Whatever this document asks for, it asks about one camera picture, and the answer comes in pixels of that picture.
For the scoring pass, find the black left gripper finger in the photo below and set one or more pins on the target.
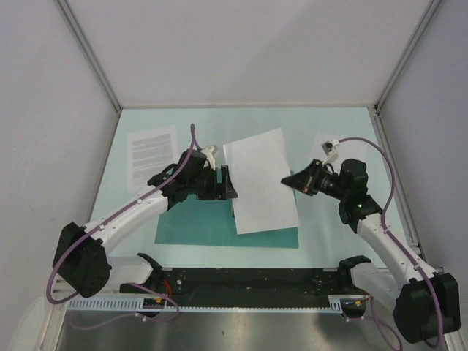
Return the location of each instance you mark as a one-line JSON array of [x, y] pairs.
[[215, 197], [227, 190]]

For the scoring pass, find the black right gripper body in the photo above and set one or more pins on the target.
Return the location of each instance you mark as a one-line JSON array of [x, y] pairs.
[[336, 189]]

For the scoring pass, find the teal folder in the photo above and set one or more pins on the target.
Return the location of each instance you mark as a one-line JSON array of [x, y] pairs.
[[212, 223]]

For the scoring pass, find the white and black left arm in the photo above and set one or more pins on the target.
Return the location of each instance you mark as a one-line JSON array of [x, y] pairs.
[[82, 256]]

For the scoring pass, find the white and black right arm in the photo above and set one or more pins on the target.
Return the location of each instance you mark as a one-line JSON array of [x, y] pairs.
[[424, 303]]

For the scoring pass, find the printed white paper sheet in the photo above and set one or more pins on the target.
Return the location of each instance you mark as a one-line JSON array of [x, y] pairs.
[[148, 153]]

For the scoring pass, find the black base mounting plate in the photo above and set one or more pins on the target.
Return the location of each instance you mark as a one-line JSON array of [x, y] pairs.
[[251, 287]]

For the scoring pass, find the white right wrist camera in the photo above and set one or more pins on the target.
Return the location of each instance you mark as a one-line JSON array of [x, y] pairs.
[[330, 149]]

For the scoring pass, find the grey slotted cable duct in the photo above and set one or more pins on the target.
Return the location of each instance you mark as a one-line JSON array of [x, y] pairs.
[[152, 304]]

